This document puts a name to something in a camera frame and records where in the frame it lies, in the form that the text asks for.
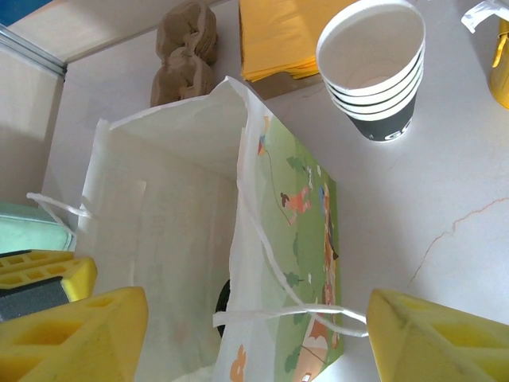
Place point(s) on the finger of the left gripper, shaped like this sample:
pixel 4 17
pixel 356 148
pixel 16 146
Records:
pixel 43 274

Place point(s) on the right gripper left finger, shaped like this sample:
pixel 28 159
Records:
pixel 71 346

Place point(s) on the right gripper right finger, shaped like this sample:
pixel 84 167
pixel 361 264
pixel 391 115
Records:
pixel 437 346

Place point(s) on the green paper cup black lid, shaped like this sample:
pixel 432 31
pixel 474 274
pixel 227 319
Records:
pixel 223 306

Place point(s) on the white paper carry bag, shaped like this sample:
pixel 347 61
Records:
pixel 179 179

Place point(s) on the green zippered pouch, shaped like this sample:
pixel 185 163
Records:
pixel 28 231

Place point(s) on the stack of cardboard cup carriers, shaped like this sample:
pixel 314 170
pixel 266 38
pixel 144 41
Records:
pixel 183 59

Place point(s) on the yellow stirrer holder cup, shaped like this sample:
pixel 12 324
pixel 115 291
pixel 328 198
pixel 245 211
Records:
pixel 502 71

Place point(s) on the stack of paper cups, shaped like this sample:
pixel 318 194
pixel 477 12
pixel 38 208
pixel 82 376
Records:
pixel 374 59

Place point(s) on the stack of yellow napkins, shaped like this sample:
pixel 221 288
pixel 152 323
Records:
pixel 278 36

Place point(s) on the white wrapped stirrer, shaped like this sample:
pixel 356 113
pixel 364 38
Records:
pixel 481 12

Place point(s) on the aluminium frame post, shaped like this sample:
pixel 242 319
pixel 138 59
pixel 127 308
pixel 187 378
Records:
pixel 28 49

